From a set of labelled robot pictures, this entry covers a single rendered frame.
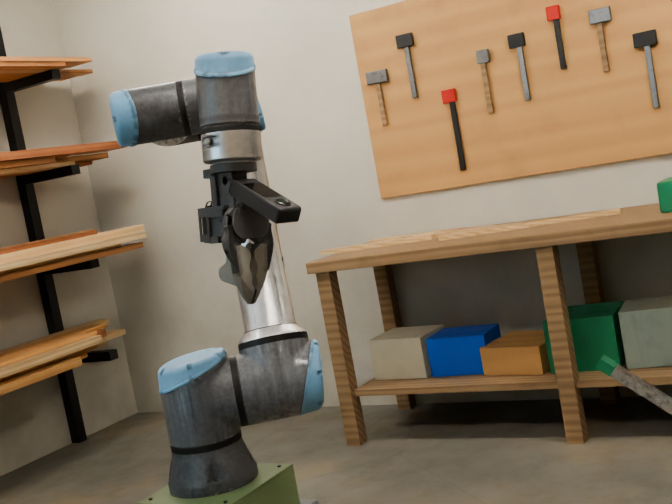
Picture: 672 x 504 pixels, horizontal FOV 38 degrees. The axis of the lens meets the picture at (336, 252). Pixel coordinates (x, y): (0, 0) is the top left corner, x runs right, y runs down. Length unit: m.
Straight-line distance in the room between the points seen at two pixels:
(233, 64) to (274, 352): 0.74
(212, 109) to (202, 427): 0.78
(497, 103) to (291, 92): 1.11
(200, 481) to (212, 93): 0.88
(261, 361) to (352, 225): 2.94
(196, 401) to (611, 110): 2.78
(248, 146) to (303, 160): 3.55
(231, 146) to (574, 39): 3.09
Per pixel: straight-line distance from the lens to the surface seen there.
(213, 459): 2.02
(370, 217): 4.83
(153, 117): 1.57
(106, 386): 5.85
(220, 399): 1.99
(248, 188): 1.42
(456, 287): 4.70
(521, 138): 4.46
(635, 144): 4.33
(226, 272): 1.47
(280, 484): 2.08
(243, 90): 1.45
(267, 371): 1.99
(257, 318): 2.02
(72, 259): 5.03
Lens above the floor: 1.26
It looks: 5 degrees down
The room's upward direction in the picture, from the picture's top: 10 degrees counter-clockwise
